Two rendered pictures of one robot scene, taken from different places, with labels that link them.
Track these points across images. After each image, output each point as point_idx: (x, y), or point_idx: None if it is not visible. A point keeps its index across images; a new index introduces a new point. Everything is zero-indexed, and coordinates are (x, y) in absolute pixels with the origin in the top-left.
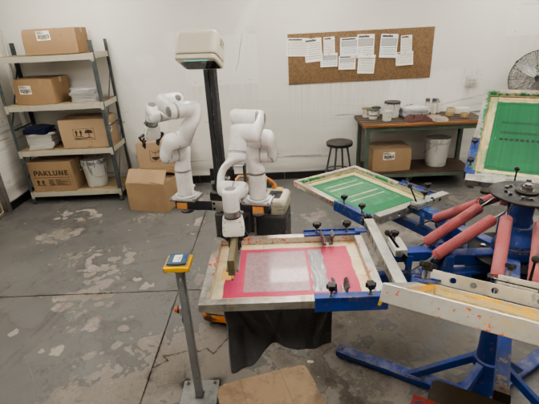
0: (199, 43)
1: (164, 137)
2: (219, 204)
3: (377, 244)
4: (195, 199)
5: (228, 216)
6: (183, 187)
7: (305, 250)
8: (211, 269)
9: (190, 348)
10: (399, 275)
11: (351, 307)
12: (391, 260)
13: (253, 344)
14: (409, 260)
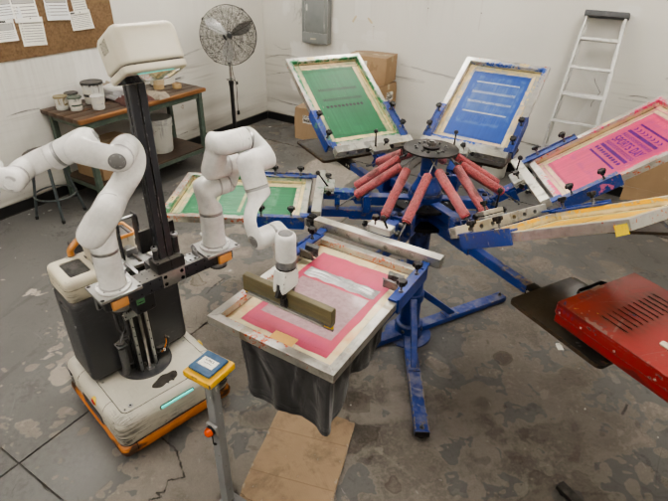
0: (159, 44)
1: (101, 205)
2: (173, 274)
3: (363, 235)
4: (139, 283)
5: (292, 265)
6: (118, 274)
7: (303, 274)
8: (275, 343)
9: (226, 469)
10: (415, 248)
11: (413, 292)
12: (393, 242)
13: (342, 389)
14: (392, 236)
